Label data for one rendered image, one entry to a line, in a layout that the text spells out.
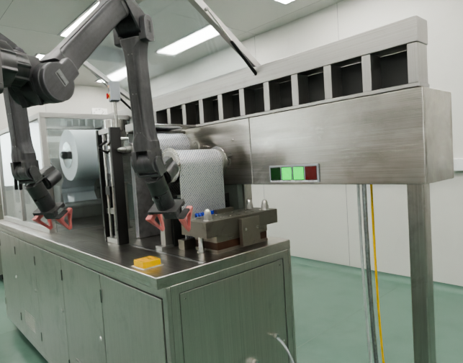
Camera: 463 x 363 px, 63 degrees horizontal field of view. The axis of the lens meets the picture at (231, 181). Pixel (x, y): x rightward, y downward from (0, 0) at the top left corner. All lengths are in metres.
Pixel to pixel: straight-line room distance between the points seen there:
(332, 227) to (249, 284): 2.87
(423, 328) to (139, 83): 1.27
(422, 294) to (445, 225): 2.27
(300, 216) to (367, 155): 3.22
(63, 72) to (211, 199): 0.99
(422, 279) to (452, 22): 2.68
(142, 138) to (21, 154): 0.48
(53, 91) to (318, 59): 0.99
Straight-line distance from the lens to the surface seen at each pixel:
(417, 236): 1.51
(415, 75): 1.33
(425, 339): 1.62
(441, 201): 3.77
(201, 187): 1.63
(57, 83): 0.84
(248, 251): 1.48
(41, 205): 1.48
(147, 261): 1.36
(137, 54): 1.11
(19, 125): 1.44
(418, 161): 1.30
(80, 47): 0.94
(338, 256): 4.35
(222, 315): 1.46
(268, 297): 1.61
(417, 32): 1.35
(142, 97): 1.09
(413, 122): 1.31
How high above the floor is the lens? 1.25
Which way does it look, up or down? 3 degrees down
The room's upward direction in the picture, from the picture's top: 4 degrees counter-clockwise
